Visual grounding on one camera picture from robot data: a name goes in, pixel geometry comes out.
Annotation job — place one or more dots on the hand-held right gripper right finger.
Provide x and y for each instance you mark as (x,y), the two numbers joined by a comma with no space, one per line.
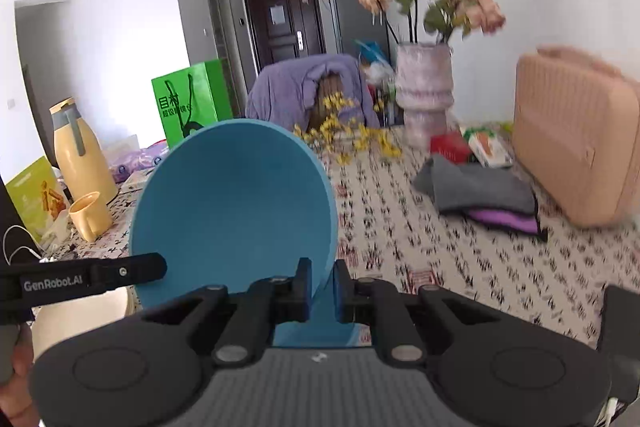
(340,297)

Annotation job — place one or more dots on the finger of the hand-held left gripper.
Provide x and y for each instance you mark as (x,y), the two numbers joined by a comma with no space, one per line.
(130,271)

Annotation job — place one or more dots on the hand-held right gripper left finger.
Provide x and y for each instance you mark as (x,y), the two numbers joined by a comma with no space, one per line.
(305,297)

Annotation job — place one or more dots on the cream plate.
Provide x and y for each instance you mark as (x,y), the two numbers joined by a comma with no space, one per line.
(85,322)

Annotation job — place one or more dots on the blue bowl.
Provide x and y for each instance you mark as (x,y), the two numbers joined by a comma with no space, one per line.
(230,207)

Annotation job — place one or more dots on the person's left hand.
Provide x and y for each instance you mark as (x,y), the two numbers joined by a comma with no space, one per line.
(25,397)

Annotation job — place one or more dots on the yellow cup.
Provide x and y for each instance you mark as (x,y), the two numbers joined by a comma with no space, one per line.
(92,217)

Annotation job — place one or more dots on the black paper bag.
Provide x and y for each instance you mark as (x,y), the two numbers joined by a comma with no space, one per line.
(7,222)

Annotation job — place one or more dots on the yellow-green snack box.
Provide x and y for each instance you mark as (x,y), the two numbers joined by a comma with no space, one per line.
(30,202)

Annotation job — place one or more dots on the purple tissue pack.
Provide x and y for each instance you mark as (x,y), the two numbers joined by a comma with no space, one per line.
(135,159)

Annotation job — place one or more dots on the yellow thermos jug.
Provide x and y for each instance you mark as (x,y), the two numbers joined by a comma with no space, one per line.
(85,157)

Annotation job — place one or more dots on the yellow flower branch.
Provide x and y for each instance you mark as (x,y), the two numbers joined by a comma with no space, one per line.
(350,137)

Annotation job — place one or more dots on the grey folded cloth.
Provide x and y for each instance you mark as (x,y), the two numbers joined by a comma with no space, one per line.
(475,187)

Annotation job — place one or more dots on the red box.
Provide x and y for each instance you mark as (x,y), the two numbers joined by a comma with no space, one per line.
(450,149)

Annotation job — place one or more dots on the purple folded cloth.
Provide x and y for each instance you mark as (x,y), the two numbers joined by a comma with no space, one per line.
(510,221)

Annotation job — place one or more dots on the green paper bag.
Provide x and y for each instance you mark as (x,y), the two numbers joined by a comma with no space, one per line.
(200,97)

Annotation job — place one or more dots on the wooden chair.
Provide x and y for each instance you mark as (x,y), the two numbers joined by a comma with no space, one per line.
(330,92)

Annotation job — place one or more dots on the chair with purple jacket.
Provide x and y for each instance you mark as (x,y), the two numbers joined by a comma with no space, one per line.
(280,92)

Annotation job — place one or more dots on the white and green packet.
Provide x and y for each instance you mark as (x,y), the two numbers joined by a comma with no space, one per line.
(492,147)

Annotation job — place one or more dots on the pink textured vase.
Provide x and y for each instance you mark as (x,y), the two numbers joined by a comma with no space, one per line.
(425,92)

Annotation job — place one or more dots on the blue and white plastic bags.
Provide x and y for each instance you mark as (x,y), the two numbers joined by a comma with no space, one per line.
(375,62)

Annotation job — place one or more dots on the dark entrance door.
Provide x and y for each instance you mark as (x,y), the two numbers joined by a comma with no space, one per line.
(280,27)

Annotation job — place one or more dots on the grey refrigerator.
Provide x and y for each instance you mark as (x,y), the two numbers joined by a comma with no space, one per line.
(350,17)

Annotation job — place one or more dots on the pink suitcase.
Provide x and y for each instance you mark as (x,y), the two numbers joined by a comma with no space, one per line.
(575,137)

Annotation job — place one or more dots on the black object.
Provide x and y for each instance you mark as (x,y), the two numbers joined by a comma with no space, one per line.
(622,342)

